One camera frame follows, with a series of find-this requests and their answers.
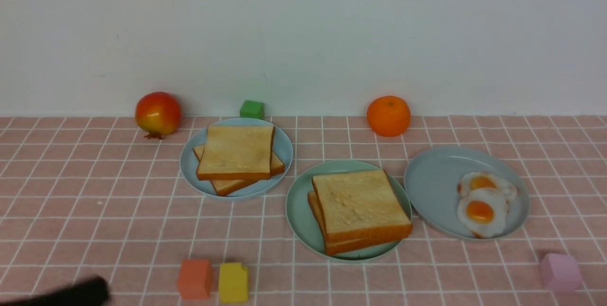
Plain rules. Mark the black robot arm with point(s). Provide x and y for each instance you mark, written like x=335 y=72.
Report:
x=92 y=291

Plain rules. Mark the blue plate with bread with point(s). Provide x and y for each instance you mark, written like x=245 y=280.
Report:
x=282 y=146

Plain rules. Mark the green cube block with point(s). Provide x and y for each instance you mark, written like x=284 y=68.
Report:
x=252 y=110

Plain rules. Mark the green centre plate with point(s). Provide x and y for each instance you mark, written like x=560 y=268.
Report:
x=301 y=220

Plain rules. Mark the orange fruit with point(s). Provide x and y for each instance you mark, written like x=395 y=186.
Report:
x=388 y=116

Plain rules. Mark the blue plate with eggs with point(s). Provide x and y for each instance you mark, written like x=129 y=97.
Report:
x=431 y=180

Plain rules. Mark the red yellow pomegranate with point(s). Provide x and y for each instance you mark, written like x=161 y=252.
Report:
x=158 y=114

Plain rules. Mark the yellow block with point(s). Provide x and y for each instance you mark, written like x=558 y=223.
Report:
x=233 y=283

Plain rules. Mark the fried egg right rear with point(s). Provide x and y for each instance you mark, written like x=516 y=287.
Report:
x=482 y=179

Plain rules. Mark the fried egg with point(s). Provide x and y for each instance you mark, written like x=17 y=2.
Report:
x=483 y=212
x=482 y=179

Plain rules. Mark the orange block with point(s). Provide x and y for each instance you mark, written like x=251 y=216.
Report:
x=195 y=279

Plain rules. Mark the fried egg front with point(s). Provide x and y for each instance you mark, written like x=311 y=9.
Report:
x=483 y=212

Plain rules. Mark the pink checkered tablecloth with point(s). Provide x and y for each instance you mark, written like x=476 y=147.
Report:
x=82 y=196

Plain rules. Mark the pink block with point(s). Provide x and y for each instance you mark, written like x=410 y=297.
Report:
x=560 y=273

